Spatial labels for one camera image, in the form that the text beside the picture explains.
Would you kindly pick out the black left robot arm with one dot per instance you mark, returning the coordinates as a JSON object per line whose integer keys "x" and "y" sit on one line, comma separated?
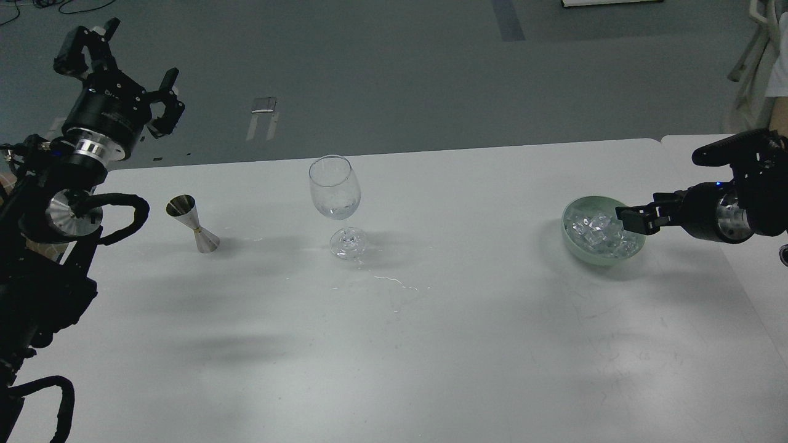
{"x": 53, "y": 221}

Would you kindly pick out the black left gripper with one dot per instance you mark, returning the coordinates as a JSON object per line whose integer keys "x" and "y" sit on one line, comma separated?
{"x": 112, "y": 108}

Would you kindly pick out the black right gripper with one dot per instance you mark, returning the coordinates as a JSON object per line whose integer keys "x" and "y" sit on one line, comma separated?
{"x": 708, "y": 211}

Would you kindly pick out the white board on floor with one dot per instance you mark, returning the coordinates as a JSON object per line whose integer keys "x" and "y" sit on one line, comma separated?
{"x": 595, "y": 3}

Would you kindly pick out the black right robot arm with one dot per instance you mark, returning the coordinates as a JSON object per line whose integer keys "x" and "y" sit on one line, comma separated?
{"x": 752, "y": 203}

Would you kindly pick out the clear wine glass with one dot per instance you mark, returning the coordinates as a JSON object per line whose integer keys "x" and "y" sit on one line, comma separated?
{"x": 336, "y": 194}

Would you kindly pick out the green bowl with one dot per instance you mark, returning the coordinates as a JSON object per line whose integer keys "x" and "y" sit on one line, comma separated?
{"x": 604, "y": 204}

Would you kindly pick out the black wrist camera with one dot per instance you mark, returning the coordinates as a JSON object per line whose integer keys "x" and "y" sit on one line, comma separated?
{"x": 733, "y": 151}

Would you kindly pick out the clear ice cubes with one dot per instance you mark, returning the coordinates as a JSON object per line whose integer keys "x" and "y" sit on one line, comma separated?
{"x": 601, "y": 234}

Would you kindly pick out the steel cocktail jigger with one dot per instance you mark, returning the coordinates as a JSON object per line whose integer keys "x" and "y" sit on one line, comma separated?
{"x": 183, "y": 209}

